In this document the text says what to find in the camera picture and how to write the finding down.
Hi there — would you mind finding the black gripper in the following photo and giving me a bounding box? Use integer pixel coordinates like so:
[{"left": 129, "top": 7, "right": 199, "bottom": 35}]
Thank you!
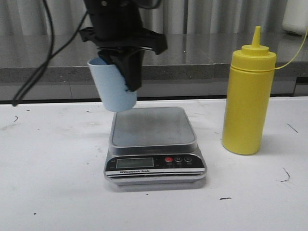
[{"left": 79, "top": 0, "right": 167, "bottom": 91}]

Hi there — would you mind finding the grey stone countertop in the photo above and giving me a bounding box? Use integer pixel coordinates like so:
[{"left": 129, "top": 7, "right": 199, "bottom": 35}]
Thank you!
[{"left": 0, "top": 33, "right": 308, "bottom": 85}]

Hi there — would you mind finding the yellow squeeze bottle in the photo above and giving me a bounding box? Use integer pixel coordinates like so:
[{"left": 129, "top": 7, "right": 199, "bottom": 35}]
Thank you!
[{"left": 221, "top": 26, "right": 286, "bottom": 155}]

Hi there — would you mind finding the light blue plastic cup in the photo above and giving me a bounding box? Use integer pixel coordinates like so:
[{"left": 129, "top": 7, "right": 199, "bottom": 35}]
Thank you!
[{"left": 88, "top": 57, "right": 137, "bottom": 112}]

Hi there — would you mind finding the silver digital kitchen scale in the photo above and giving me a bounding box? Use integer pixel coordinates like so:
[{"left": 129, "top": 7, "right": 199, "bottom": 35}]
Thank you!
[{"left": 104, "top": 107, "right": 207, "bottom": 186}]

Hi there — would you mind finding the black cable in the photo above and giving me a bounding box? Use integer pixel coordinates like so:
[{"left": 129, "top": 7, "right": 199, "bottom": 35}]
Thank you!
[{"left": 12, "top": 0, "right": 87, "bottom": 107}]

